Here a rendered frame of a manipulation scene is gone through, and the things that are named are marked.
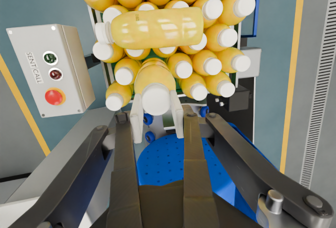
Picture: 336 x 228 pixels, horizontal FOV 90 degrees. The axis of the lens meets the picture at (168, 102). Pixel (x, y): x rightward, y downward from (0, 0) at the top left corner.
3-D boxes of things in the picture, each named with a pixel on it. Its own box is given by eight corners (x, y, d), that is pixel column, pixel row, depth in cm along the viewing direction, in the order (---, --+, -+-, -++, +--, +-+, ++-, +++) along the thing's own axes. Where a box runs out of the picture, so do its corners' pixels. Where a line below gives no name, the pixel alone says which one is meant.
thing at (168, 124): (162, 116, 62) (164, 134, 51) (161, 110, 61) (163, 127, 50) (188, 113, 63) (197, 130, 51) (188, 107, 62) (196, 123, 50)
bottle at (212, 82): (196, 63, 59) (215, 73, 42) (215, 65, 60) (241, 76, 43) (193, 83, 62) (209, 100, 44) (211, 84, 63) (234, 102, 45)
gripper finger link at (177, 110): (175, 111, 15) (183, 110, 15) (169, 89, 22) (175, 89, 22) (177, 139, 16) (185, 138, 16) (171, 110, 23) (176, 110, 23)
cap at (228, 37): (215, 40, 40) (218, 40, 38) (225, 25, 39) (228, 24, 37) (227, 49, 41) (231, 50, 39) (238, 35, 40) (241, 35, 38)
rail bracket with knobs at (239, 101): (212, 102, 65) (222, 113, 56) (212, 84, 63) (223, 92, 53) (237, 99, 66) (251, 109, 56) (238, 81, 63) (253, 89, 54)
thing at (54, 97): (50, 104, 39) (47, 106, 38) (44, 89, 38) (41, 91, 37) (65, 102, 40) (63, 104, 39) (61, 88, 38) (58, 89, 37)
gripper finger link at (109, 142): (131, 148, 14) (96, 153, 14) (135, 121, 19) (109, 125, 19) (128, 133, 14) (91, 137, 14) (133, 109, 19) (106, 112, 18)
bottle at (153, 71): (158, 91, 42) (164, 129, 25) (133, 76, 40) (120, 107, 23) (174, 67, 40) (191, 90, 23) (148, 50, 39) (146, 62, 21)
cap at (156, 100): (160, 115, 24) (161, 121, 23) (136, 102, 23) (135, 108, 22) (175, 93, 23) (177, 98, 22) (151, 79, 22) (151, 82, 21)
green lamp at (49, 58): (47, 63, 36) (44, 64, 35) (43, 53, 36) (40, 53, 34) (58, 62, 36) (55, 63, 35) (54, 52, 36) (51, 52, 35)
